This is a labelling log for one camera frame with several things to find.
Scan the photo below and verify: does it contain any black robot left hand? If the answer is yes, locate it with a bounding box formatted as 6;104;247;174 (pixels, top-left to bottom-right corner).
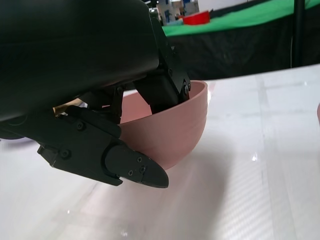
0;0;192;188

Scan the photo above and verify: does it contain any green cloth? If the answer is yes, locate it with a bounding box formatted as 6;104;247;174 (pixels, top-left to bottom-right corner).
161;0;320;38

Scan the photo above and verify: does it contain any red round container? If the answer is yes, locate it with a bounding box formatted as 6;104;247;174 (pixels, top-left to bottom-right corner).
182;9;211;25

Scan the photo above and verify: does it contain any black stand pole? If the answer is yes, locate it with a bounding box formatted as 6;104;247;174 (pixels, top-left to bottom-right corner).
292;0;307;68

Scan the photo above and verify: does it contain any black backdrop cloth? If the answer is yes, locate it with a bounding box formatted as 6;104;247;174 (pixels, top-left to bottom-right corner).
162;4;320;82

